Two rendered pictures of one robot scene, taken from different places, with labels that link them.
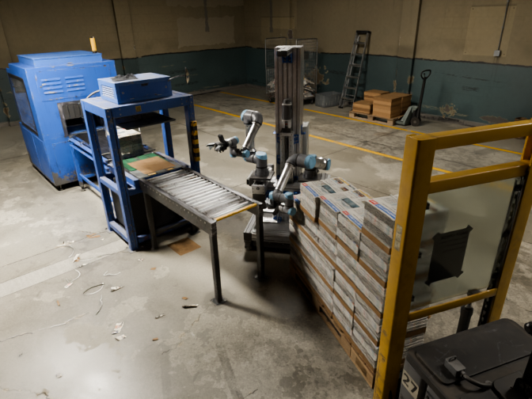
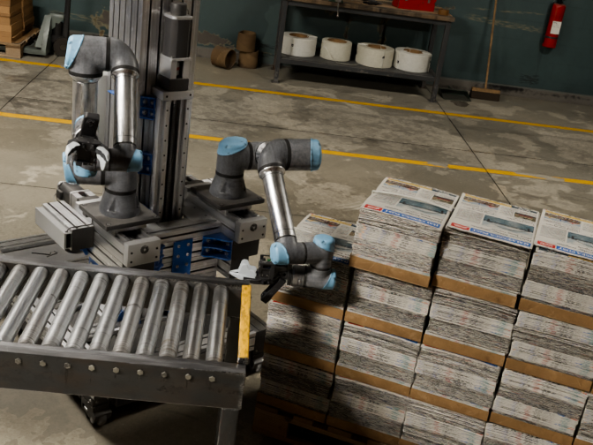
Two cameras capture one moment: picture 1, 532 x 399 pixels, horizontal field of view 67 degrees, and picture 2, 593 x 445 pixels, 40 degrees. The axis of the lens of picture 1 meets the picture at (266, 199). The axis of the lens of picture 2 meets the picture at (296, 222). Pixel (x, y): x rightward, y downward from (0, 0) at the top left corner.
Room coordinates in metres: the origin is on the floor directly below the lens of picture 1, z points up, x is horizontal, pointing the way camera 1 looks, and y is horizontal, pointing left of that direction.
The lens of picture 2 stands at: (1.70, 1.93, 2.07)
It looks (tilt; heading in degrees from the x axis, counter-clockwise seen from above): 23 degrees down; 305
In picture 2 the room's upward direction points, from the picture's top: 8 degrees clockwise
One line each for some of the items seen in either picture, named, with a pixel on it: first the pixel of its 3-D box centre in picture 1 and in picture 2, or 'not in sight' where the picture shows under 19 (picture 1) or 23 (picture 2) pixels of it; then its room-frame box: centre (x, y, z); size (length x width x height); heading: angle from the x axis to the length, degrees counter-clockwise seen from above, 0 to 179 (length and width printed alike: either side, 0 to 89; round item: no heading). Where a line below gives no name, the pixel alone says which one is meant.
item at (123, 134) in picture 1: (124, 142); not in sight; (4.74, 1.70, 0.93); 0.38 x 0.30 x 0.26; 40
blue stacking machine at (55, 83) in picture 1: (70, 108); not in sight; (6.41, 3.05, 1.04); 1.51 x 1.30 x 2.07; 40
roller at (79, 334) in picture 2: (207, 198); (87, 313); (3.39, 0.55, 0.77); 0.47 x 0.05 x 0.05; 130
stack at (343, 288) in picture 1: (336, 264); (421, 363); (2.79, -0.58, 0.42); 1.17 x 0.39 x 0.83; 19
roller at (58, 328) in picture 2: (203, 196); (65, 311); (3.43, 0.59, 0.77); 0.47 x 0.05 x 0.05; 130
